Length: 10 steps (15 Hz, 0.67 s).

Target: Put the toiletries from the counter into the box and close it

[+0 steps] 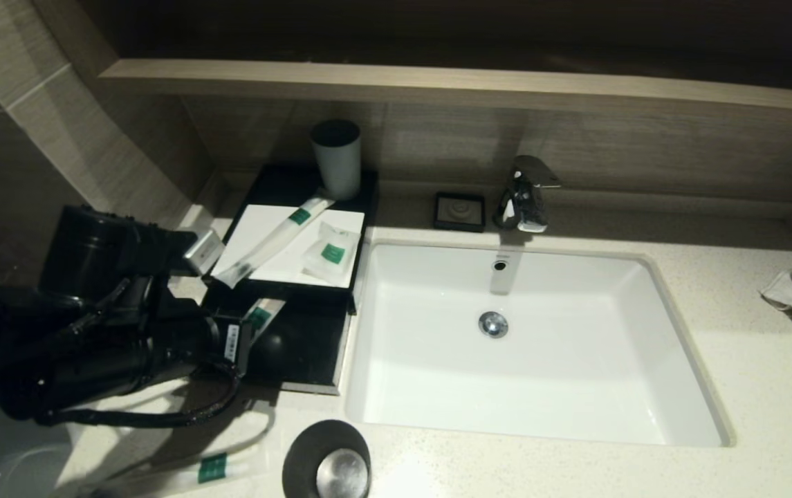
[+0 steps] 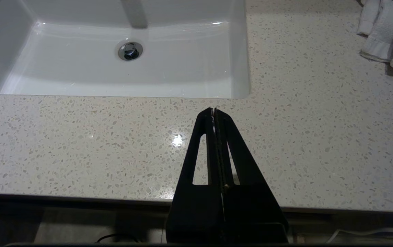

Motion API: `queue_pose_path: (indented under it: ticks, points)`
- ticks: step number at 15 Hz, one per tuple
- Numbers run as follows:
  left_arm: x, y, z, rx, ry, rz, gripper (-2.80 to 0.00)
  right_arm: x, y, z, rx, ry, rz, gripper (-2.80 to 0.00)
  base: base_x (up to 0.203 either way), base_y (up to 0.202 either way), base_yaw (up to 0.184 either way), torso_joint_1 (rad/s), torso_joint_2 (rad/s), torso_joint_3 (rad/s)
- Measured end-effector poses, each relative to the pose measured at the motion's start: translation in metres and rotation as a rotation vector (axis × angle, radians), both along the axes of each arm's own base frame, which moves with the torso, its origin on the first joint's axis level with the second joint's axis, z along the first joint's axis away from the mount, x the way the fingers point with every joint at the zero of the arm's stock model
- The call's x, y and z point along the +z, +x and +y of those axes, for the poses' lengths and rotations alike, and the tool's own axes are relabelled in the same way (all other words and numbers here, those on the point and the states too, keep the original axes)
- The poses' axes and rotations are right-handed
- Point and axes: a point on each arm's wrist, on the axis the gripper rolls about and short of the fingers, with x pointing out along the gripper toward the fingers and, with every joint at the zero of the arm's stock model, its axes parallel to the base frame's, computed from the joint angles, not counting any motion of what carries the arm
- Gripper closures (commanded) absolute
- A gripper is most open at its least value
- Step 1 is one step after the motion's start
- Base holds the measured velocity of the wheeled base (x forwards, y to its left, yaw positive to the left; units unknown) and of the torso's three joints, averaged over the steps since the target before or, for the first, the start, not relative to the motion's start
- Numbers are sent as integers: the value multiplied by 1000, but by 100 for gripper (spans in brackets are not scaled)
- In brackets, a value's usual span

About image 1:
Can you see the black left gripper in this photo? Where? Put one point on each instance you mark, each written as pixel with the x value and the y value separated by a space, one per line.
pixel 209 346

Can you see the black plastic tray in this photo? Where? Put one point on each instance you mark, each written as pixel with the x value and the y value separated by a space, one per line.
pixel 306 339

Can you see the long white packet green label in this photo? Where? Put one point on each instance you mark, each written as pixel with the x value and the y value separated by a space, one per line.
pixel 212 469
pixel 259 317
pixel 278 238

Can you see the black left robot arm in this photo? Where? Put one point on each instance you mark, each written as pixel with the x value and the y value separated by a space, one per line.
pixel 84 256

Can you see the black amenity tray with drawer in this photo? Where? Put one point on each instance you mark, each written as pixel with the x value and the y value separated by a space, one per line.
pixel 285 183

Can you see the round black dish metal centre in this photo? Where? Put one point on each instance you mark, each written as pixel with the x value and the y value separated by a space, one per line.
pixel 299 456

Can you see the small square packet green label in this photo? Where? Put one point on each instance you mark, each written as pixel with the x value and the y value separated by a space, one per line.
pixel 332 254

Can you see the white ribbed mat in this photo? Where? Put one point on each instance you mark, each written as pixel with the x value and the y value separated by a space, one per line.
pixel 257 221

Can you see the grey cup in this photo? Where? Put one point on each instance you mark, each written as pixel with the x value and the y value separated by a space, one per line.
pixel 337 166

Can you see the chrome drain plug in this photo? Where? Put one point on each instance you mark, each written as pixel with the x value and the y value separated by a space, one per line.
pixel 493 325

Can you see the black soap dish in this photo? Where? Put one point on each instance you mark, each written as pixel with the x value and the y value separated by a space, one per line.
pixel 459 211

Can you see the grey toilet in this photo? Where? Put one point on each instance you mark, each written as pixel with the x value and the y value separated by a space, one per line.
pixel 8 470

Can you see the chrome faucet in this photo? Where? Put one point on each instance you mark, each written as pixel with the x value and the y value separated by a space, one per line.
pixel 527 200

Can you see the white sink basin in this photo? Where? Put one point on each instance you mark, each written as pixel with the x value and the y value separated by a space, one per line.
pixel 575 360

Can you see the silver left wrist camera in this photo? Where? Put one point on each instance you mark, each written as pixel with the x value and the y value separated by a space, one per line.
pixel 203 252

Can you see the wooden wall shelf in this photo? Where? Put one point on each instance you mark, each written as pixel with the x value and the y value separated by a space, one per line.
pixel 437 86

